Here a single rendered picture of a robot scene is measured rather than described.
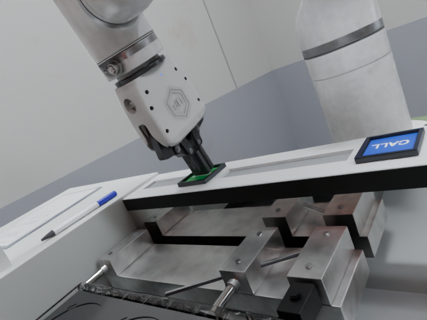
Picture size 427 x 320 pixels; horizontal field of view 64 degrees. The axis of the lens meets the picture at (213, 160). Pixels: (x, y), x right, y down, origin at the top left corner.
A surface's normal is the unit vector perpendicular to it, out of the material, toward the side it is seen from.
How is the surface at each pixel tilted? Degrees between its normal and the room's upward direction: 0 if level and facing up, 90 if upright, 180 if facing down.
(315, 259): 0
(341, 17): 95
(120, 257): 90
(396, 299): 0
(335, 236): 0
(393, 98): 90
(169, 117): 90
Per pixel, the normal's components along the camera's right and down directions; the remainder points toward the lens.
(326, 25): -0.47, 0.43
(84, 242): 0.75, -0.15
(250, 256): -0.38, -0.89
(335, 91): -0.67, 0.47
